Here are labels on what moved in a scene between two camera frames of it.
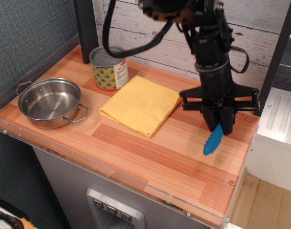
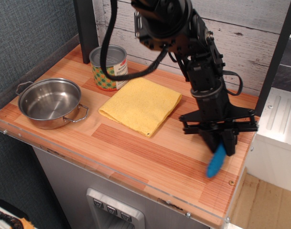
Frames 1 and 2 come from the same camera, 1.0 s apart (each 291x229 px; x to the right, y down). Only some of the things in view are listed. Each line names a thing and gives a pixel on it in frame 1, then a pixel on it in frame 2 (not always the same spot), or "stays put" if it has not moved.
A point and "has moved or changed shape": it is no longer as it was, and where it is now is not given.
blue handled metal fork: x=214 y=139 has moved or changed shape
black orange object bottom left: x=15 y=218 stays put
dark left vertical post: x=87 y=27 stays put
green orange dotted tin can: x=109 y=73 stays put
